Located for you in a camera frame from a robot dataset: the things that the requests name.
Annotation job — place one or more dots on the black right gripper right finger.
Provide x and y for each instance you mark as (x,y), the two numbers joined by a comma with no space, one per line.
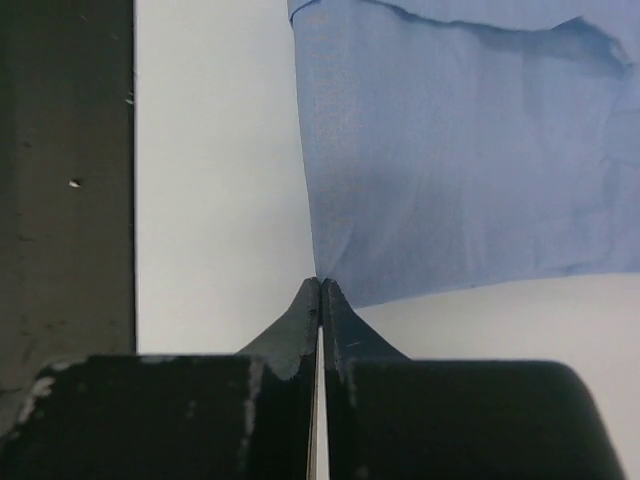
(392,417)

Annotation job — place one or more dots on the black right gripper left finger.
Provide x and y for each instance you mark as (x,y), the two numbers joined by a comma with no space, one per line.
(248,415)

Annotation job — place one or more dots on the light blue long sleeve shirt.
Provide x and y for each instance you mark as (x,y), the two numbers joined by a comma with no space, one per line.
(456,144)

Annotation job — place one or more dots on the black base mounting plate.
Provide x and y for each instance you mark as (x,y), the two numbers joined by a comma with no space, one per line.
(67,186)

